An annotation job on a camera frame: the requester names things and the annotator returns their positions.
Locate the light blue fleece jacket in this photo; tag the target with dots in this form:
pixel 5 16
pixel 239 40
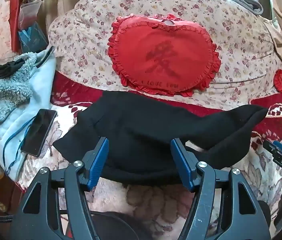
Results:
pixel 22 95

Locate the floral quilt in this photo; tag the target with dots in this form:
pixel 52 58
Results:
pixel 248 57

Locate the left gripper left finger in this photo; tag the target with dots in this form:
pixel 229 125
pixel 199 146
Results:
pixel 39 215

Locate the black pants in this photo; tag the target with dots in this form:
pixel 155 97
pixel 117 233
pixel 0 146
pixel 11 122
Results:
pixel 140 130

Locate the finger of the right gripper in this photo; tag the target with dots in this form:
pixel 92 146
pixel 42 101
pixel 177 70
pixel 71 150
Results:
pixel 274 147

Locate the red hanging cloth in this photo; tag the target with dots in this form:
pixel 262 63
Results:
pixel 13 21

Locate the red heart pillow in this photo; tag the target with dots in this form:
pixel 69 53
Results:
pixel 162 55

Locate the red white plush blanket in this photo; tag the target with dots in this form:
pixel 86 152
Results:
pixel 124 211

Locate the black smartphone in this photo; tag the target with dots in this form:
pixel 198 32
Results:
pixel 38 131

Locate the grey folded cloth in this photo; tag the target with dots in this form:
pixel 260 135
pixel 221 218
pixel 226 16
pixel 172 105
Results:
pixel 251 5

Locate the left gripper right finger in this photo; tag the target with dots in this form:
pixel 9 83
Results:
pixel 240 217

